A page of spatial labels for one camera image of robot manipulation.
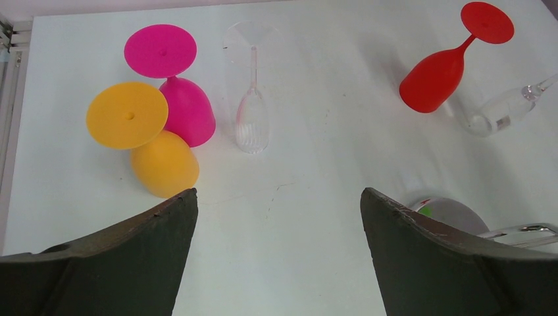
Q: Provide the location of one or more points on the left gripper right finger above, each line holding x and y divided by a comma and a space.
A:
425, 267

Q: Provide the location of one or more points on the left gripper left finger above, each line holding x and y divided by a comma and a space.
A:
133, 267

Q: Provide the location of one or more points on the chrome wine glass rack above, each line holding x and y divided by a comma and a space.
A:
456, 214

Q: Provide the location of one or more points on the clear wine glass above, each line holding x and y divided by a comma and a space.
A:
509, 107

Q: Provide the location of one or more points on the orange wine glass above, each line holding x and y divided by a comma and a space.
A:
132, 116

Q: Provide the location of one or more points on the red wine glass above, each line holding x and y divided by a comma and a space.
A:
433, 80

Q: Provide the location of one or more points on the pink wine glass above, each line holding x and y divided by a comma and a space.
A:
164, 51

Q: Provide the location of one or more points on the clear champagne flute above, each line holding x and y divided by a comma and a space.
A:
252, 44

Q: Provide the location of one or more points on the left aluminium frame post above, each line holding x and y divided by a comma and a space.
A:
15, 46

